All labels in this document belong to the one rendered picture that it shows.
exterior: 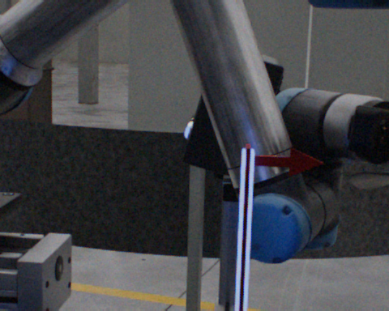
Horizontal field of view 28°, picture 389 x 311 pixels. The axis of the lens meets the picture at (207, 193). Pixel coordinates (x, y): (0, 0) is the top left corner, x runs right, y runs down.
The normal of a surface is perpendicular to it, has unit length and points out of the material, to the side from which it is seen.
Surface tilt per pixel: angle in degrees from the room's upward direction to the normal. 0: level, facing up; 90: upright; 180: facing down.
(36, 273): 90
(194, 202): 90
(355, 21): 90
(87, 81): 90
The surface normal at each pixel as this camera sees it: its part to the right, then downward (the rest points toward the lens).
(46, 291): 0.99, 0.06
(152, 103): -0.30, 0.19
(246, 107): 0.04, 0.06
